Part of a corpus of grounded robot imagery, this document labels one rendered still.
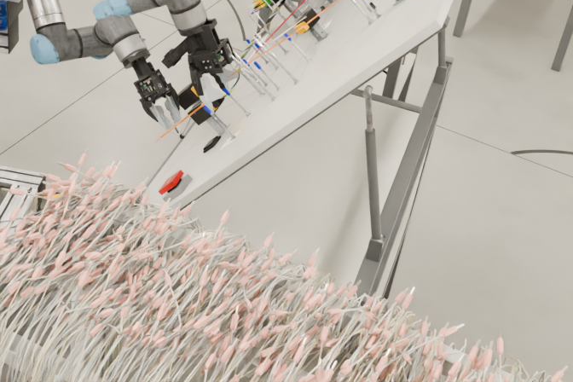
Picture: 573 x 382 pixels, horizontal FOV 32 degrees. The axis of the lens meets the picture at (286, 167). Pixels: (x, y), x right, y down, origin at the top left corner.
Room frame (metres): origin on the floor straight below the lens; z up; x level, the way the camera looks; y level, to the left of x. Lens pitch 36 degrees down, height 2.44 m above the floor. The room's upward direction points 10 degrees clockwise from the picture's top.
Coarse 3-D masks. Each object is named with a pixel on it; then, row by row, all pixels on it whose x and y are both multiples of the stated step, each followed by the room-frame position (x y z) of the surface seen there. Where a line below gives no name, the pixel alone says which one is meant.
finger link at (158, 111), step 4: (152, 104) 2.02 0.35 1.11; (152, 108) 2.02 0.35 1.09; (156, 108) 2.01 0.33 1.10; (160, 108) 2.03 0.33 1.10; (156, 112) 2.00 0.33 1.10; (160, 112) 2.02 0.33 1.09; (156, 116) 2.01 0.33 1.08; (160, 116) 1.99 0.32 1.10; (164, 116) 2.02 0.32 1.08; (160, 120) 2.01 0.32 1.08; (164, 120) 2.00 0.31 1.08; (168, 120) 2.01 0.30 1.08; (164, 124) 2.00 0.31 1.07; (168, 124) 2.00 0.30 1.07; (168, 128) 2.00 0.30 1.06; (172, 132) 2.00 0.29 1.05; (176, 132) 2.00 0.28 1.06
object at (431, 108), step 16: (448, 64) 2.59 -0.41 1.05; (432, 80) 2.57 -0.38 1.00; (448, 80) 2.73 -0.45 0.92; (432, 96) 2.48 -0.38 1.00; (432, 112) 2.40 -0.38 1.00; (416, 128) 2.30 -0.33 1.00; (416, 144) 2.22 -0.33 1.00; (416, 160) 2.14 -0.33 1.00; (400, 176) 2.06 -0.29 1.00; (400, 192) 1.99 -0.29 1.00; (384, 208) 1.92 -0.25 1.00; (400, 208) 1.96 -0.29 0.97; (384, 224) 1.85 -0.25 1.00; (368, 256) 1.72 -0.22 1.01; (368, 272) 1.68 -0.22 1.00; (368, 288) 1.62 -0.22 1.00
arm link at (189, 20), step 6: (198, 6) 1.96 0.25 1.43; (186, 12) 1.94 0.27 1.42; (192, 12) 1.94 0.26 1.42; (198, 12) 1.95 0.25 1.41; (204, 12) 1.97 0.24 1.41; (174, 18) 1.94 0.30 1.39; (180, 18) 1.94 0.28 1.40; (186, 18) 1.93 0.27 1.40; (192, 18) 1.94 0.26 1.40; (198, 18) 1.94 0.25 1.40; (204, 18) 1.96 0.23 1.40; (180, 24) 1.94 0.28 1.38; (186, 24) 1.93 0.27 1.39; (192, 24) 1.94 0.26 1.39; (198, 24) 1.94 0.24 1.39; (186, 30) 1.94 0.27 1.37
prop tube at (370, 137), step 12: (372, 132) 1.74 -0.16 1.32; (372, 144) 1.74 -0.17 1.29; (372, 156) 1.74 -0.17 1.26; (372, 168) 1.73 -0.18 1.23; (372, 180) 1.73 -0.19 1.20; (372, 192) 1.73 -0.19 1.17; (372, 204) 1.73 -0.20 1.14; (372, 216) 1.73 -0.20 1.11; (372, 228) 1.73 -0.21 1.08; (384, 240) 1.74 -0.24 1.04
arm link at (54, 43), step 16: (32, 0) 2.14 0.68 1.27; (48, 0) 2.14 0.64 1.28; (32, 16) 2.12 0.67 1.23; (48, 16) 2.11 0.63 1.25; (48, 32) 2.09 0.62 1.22; (64, 32) 2.11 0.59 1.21; (32, 48) 2.08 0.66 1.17; (48, 48) 2.06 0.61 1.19; (64, 48) 2.08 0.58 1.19; (80, 48) 2.10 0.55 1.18
